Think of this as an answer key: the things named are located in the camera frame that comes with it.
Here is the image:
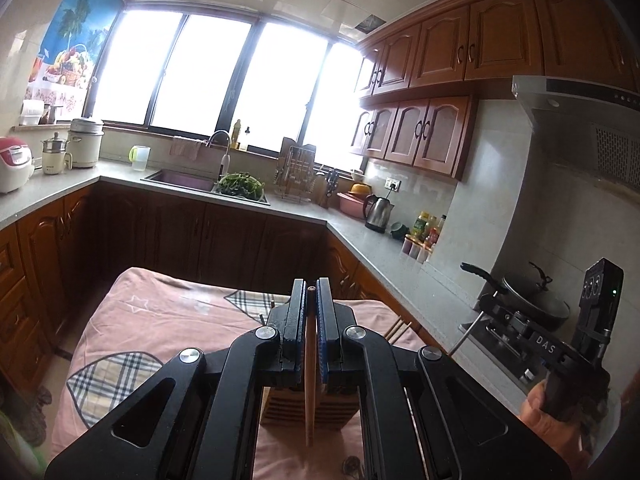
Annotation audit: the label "green leafy vegetables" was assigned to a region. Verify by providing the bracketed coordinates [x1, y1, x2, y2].
[217, 172, 265, 201]

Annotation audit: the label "kitchen sink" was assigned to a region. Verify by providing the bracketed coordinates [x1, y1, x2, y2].
[141, 169, 272, 207]

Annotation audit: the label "wooden base cabinets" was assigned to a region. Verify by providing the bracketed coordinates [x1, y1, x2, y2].
[0, 182, 443, 391]

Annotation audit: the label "pink dish cloth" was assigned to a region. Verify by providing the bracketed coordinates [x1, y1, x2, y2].
[170, 136, 206, 163]

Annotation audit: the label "steel electric kettle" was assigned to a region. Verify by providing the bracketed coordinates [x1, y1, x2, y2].
[362, 195, 396, 235]

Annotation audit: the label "clear measuring jug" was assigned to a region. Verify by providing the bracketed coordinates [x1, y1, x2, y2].
[129, 145, 152, 174]

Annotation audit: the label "short wooden wall cabinets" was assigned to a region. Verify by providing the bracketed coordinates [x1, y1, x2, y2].
[349, 95, 479, 182]

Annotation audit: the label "white and pink rice cooker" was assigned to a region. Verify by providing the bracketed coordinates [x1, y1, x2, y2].
[0, 136, 35, 195]

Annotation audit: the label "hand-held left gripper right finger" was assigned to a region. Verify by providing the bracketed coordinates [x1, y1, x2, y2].
[315, 277, 573, 480]

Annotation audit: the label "tall wooden wall cabinets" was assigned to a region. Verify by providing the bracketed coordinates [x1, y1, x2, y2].
[356, 0, 632, 99]

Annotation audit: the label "stainless steel gas stove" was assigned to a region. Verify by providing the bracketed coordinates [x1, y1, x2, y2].
[460, 310, 551, 388]

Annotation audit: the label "black wok with handle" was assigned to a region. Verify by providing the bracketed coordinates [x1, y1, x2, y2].
[460, 261, 571, 332]

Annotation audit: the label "large kitchen window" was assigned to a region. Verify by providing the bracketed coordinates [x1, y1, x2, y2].
[92, 7, 373, 161]

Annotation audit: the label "green cloth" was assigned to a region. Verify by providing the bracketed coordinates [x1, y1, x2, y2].
[0, 410, 44, 480]

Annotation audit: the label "pink tablecloth with plaid patches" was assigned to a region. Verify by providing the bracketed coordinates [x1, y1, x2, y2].
[50, 266, 436, 480]

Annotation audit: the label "knife block with black handles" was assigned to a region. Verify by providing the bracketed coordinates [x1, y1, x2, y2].
[320, 167, 342, 209]

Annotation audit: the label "clear plastic container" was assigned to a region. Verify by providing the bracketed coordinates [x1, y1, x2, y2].
[19, 100, 45, 126]

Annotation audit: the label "pink plastic basin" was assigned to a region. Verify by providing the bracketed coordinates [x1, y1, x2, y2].
[337, 191, 375, 221]

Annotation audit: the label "chrome faucet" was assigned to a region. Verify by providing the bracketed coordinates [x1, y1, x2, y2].
[207, 130, 234, 184]

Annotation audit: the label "person's right hand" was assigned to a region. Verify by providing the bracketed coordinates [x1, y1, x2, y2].
[517, 380, 596, 466]

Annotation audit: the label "steel range hood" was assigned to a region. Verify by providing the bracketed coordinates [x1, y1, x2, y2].
[511, 74, 640, 202]

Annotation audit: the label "small white electric pot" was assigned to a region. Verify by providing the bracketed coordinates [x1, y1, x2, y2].
[41, 132, 71, 176]

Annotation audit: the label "ceiling vent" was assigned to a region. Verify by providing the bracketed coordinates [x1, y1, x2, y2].
[350, 14, 389, 37]

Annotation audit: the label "slatted wooden utensil holder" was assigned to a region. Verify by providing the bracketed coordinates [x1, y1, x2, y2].
[259, 382, 363, 433]

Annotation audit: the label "brown wooden chopstick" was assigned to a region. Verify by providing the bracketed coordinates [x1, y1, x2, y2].
[304, 285, 319, 448]

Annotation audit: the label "large cream steamer pot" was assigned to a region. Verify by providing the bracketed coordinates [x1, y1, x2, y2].
[66, 117, 105, 170]

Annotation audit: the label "knife and board rack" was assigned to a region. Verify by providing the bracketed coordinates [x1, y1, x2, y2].
[273, 137, 317, 205]

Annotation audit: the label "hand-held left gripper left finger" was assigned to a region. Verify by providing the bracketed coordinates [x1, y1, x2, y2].
[44, 279, 307, 480]

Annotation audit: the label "beach and fruit wall poster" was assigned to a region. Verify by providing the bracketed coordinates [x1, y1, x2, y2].
[25, 0, 124, 123]

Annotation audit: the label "dark cloth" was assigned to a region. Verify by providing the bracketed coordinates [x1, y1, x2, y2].
[0, 372, 54, 448]

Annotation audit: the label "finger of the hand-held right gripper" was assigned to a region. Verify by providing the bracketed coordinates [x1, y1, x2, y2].
[477, 292, 536, 341]

